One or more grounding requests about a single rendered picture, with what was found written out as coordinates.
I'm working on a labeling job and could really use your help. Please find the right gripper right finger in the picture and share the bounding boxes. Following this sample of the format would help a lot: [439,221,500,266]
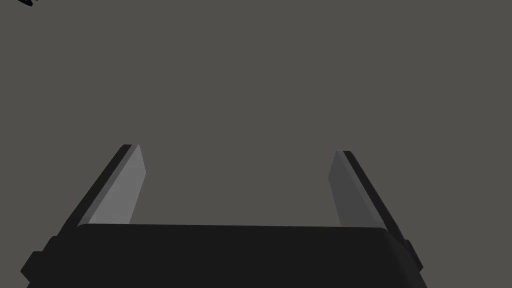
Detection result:
[327,150,406,242]

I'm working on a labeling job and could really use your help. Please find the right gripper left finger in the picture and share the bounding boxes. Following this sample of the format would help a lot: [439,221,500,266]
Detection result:
[58,143,147,237]

